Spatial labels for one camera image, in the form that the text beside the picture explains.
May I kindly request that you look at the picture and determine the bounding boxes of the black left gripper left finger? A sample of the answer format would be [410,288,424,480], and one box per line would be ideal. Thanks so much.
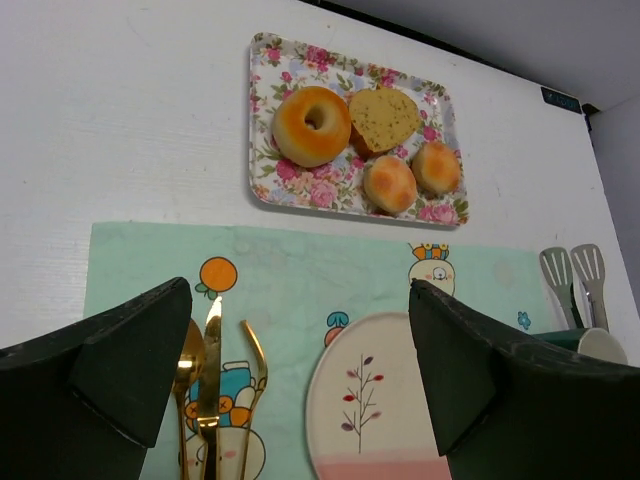
[1,277,192,479]

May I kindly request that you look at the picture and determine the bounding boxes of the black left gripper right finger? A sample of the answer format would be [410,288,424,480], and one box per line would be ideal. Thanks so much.
[409,280,639,479]

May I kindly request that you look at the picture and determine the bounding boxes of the grey slotted tongs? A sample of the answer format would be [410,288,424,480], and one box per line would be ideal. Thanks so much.
[539,244,609,331]

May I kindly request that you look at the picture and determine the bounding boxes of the orange ring bagel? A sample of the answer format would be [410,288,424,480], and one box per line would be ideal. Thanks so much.
[271,86,351,169]

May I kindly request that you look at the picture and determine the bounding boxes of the heart-shaped bread slice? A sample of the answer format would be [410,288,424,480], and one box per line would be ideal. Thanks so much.
[348,87,421,159]

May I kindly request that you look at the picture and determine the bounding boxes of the gold spoon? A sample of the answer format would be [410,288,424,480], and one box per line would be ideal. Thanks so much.
[172,319,205,480]

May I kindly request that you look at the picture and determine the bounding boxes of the green mug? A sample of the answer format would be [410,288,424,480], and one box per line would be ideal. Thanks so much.
[534,328,628,365]

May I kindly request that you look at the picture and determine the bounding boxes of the gold knife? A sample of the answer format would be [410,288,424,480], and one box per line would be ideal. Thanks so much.
[198,297,222,479]

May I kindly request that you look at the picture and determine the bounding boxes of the pink and cream plate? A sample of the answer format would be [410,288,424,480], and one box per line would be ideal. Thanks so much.
[305,312,450,479]

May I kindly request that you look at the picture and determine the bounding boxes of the gold fork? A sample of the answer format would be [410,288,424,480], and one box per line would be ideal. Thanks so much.
[237,319,269,480]

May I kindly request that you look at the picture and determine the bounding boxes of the mint cartoon placemat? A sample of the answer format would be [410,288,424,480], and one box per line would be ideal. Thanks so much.
[85,223,555,479]

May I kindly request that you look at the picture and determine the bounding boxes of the small round bun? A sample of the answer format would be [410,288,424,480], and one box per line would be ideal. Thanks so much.
[411,141,462,195]
[364,156,417,214]

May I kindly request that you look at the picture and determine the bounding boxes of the dark corner label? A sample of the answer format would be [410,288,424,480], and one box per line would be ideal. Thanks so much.
[540,86,582,114]

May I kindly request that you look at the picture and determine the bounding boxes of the floral rectangular tray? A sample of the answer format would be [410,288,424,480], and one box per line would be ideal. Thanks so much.
[248,32,459,217]

